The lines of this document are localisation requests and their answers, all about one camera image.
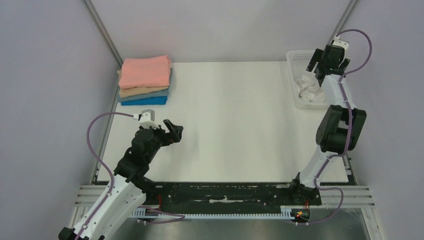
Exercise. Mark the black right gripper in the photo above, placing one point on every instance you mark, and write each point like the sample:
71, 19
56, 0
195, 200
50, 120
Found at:
327, 62

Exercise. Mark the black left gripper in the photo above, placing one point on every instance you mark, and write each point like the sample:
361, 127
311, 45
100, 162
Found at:
175, 130

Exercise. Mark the white t shirt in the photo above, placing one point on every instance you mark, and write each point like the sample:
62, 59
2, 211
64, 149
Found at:
309, 89

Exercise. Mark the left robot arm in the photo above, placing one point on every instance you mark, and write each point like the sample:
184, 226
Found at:
129, 188

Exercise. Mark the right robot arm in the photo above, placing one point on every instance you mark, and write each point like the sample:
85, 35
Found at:
340, 127

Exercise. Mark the blue folded t shirt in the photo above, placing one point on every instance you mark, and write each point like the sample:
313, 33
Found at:
158, 100

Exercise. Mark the white plastic basket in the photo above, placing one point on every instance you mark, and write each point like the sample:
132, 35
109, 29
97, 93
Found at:
297, 61

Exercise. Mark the pink folded t shirt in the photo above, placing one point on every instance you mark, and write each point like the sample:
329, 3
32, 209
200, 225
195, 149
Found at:
145, 72

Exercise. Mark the beige folded t shirt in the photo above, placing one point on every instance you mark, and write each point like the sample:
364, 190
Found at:
140, 91

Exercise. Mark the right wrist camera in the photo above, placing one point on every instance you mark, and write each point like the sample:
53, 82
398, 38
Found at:
339, 42

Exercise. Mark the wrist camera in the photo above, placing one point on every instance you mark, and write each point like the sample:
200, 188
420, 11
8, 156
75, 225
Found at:
146, 119
339, 42

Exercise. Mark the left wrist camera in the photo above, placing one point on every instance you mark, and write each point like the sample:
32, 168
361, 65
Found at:
146, 119

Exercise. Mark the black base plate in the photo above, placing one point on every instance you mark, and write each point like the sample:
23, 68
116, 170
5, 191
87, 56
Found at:
227, 197

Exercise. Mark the white cable duct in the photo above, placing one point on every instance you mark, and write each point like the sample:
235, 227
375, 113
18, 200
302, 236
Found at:
283, 214

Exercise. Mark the aluminium frame rails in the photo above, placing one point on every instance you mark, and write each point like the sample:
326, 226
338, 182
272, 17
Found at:
347, 198

